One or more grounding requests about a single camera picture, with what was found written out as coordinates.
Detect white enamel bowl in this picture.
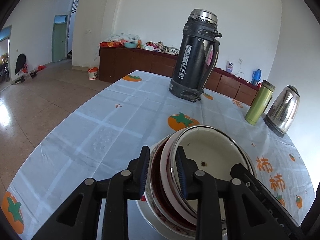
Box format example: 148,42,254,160
166,125,256,224

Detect floral white plate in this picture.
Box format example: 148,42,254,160
137,141,195,239

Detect pink plastic bowl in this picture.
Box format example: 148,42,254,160
159,128,196,225

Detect stainless steel electric kettle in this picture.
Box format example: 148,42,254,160
264,85,300,138

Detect green travel mug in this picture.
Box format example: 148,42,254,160
245,80,276,125

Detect blue thermos jug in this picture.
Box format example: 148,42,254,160
251,69,261,86

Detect light blue printed tablecloth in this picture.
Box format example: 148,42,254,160
2,71,315,239

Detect large black thermos flask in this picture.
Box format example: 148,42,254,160
169,9,222,102

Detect white plastic bucket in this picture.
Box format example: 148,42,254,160
87,67,99,80

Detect dark red wooden sideboard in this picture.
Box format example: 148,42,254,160
99,47,259,106

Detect teal basin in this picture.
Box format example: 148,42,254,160
124,42,138,49

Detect black chair with red items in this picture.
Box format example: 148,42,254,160
15,54,47,84

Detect green door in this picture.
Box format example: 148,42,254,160
52,15,67,63

